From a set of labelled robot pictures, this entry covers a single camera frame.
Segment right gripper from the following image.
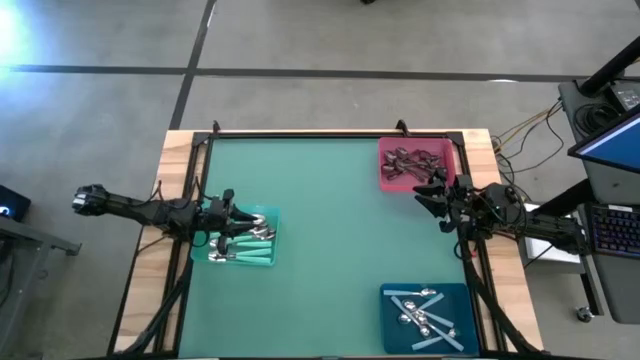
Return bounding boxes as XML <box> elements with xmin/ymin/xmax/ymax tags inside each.
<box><xmin>412</xmin><ymin>168</ymin><xmax>476</xmax><ymax>235</ymax></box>

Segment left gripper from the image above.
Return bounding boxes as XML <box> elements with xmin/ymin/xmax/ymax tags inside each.
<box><xmin>209</xmin><ymin>187</ymin><xmax>262</xmax><ymax>256</ymax></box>

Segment pale blue-handled metal spoon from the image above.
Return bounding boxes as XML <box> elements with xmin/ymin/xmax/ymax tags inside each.
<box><xmin>390</xmin><ymin>295</ymin><xmax>431</xmax><ymax>338</ymax></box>
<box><xmin>410</xmin><ymin>327</ymin><xmax>459</xmax><ymax>353</ymax></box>
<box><xmin>421</xmin><ymin>324</ymin><xmax>467</xmax><ymax>353</ymax></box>
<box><xmin>413</xmin><ymin>310</ymin><xmax>456</xmax><ymax>330</ymax></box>
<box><xmin>382</xmin><ymin>287</ymin><xmax>438</xmax><ymax>299</ymax></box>
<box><xmin>402</xmin><ymin>291</ymin><xmax>446</xmax><ymax>314</ymax></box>

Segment dark blue plastic bin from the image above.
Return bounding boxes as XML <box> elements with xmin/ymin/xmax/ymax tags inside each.
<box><xmin>378</xmin><ymin>281</ymin><xmax>480</xmax><ymax>357</ymax></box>

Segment pink plastic bin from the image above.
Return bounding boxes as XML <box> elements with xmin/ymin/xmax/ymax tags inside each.
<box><xmin>376</xmin><ymin>135</ymin><xmax>458</xmax><ymax>194</ymax></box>

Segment translucent mint green bin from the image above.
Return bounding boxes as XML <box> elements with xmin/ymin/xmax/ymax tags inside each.
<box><xmin>189</xmin><ymin>203</ymin><xmax>282</xmax><ymax>268</ymax></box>

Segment white paper sheet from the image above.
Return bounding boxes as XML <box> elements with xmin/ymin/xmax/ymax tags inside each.
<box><xmin>521</xmin><ymin>201</ymin><xmax>584</xmax><ymax>265</ymax></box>

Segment black backlit keyboard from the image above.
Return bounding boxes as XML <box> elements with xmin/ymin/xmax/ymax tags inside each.
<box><xmin>588</xmin><ymin>200</ymin><xmax>640</xmax><ymax>261</ymax></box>

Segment blue-screen computer monitor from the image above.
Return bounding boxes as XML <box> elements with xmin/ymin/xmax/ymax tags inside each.
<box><xmin>566</xmin><ymin>106</ymin><xmax>640</xmax><ymax>176</ymax></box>

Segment grey computer cart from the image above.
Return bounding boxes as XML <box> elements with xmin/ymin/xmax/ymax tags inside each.
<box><xmin>556</xmin><ymin>76</ymin><xmax>640</xmax><ymax>326</ymax></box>

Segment grey metal stand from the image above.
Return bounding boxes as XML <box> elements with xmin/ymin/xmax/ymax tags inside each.
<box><xmin>0</xmin><ymin>214</ymin><xmax>83</xmax><ymax>360</ymax></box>

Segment black power brick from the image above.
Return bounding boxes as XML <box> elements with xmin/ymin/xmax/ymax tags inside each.
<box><xmin>606</xmin><ymin>81</ymin><xmax>640</xmax><ymax>113</ymax></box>

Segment black round pole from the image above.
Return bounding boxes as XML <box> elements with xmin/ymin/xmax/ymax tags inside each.
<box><xmin>578</xmin><ymin>35</ymin><xmax>640</xmax><ymax>98</ymax></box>

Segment black device with blue light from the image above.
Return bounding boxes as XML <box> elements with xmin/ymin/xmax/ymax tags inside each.
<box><xmin>0</xmin><ymin>183</ymin><xmax>33</xmax><ymax>224</ymax></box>

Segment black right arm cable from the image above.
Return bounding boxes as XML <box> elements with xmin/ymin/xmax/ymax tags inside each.
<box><xmin>452</xmin><ymin>219</ymin><xmax>501</xmax><ymax>261</ymax></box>

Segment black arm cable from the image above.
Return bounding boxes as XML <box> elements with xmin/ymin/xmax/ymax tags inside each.
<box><xmin>452</xmin><ymin>219</ymin><xmax>501</xmax><ymax>261</ymax></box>
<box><xmin>148</xmin><ymin>175</ymin><xmax>217</xmax><ymax>204</ymax></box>

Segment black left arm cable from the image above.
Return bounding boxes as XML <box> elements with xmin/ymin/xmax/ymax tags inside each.
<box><xmin>148</xmin><ymin>175</ymin><xmax>217</xmax><ymax>204</ymax></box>

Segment black floor cable bundle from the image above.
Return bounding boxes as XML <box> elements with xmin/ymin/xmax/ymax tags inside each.
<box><xmin>491</xmin><ymin>106</ymin><xmax>567</xmax><ymax>177</ymax></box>

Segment yellow floor cables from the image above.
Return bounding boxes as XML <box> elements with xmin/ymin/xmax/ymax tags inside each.
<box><xmin>491</xmin><ymin>98</ymin><xmax>564</xmax><ymax>152</ymax></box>

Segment black metal rig frame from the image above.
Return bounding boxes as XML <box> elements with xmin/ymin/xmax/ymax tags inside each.
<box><xmin>174</xmin><ymin>119</ymin><xmax>494</xmax><ymax>360</ymax></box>

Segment coiled black cable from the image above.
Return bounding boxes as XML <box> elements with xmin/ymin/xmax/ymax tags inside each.
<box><xmin>570</xmin><ymin>100</ymin><xmax>616</xmax><ymax>138</ymax></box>

